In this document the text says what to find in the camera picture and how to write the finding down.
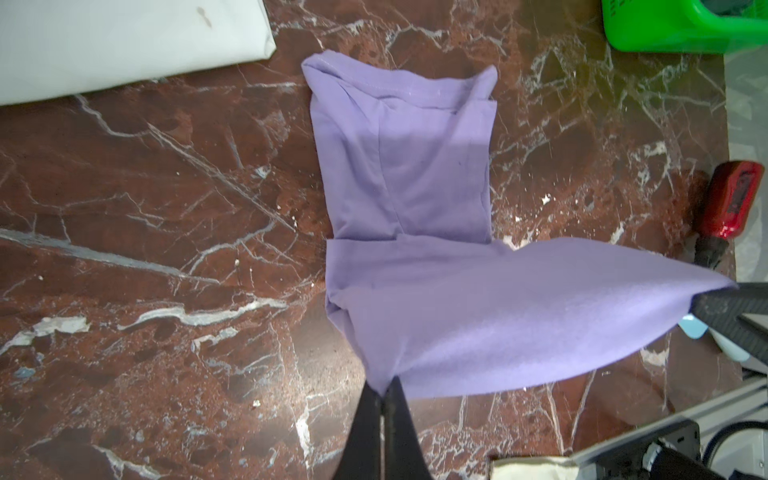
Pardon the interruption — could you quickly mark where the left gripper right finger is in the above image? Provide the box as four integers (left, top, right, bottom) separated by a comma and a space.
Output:
382, 377, 433, 480

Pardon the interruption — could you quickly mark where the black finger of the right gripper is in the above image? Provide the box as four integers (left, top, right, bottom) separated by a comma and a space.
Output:
689, 282, 767, 365

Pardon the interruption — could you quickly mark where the red handled tool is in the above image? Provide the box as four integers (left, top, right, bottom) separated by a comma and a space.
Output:
694, 160, 765, 269

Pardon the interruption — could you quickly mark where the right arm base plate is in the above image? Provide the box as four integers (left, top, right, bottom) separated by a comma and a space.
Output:
571, 419, 712, 479

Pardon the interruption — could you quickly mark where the green plastic basket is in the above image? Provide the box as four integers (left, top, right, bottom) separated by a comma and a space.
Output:
602, 0, 767, 54

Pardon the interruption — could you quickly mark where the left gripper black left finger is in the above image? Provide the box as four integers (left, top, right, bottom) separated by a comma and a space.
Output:
332, 383, 382, 480

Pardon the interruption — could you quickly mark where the beige gardening glove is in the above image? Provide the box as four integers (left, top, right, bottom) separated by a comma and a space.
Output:
489, 457, 580, 480

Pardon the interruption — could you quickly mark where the purple t shirt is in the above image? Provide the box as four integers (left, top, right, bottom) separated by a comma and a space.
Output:
302, 51, 732, 398

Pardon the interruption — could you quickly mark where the folded white t shirt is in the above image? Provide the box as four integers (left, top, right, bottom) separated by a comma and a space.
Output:
1, 1, 276, 105

